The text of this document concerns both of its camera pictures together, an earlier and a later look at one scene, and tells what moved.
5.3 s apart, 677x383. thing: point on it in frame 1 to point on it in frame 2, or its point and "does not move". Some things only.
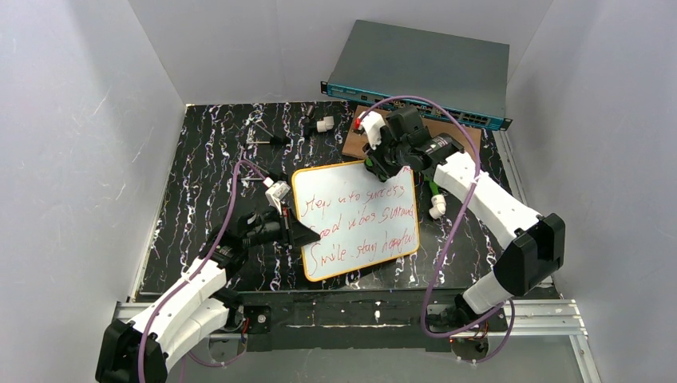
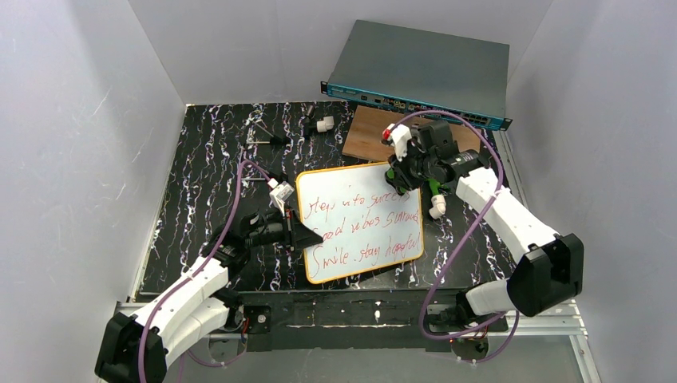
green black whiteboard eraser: (370, 166) to (399, 181)
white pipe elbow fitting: (438, 206) does not move
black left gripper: (287, 227) does not move
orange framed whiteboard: (359, 219) does not move
